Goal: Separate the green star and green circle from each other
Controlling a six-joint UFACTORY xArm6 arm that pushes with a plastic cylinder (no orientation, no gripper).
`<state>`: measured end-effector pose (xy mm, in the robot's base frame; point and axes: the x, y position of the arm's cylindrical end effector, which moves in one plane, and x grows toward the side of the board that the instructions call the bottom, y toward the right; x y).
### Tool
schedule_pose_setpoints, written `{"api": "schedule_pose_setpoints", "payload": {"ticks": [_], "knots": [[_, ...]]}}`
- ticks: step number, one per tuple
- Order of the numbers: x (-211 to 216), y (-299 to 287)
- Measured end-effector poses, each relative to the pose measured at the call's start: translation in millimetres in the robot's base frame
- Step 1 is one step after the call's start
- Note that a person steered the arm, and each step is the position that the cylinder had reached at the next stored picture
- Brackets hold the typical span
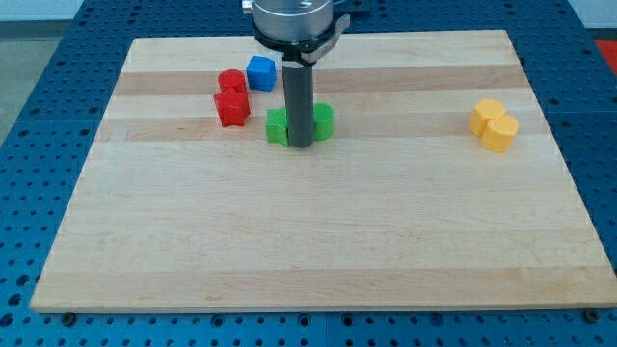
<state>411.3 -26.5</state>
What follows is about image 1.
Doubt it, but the green star block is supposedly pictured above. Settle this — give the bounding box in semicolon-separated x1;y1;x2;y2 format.
265;107;289;147

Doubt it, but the light wooden board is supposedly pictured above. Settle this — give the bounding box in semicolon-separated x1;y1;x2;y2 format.
31;30;616;313

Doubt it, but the red cylinder block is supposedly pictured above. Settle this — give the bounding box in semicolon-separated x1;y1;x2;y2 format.
217;69;247;93

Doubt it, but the yellow hexagon block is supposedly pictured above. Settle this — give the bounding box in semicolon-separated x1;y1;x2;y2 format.
469;98;506;137

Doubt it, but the green cylinder block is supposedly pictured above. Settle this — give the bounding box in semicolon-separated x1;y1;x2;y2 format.
313;103;334;141

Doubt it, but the yellow cylinder block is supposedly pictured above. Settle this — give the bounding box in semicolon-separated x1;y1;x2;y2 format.
480;115;519;153

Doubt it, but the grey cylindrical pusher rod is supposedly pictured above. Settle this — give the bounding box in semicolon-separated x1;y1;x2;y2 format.
282;61;314;147

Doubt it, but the blue cube block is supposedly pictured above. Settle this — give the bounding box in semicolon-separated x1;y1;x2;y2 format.
246;56;277;92

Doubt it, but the red star block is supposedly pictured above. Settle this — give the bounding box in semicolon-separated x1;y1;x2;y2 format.
214;92;251;127

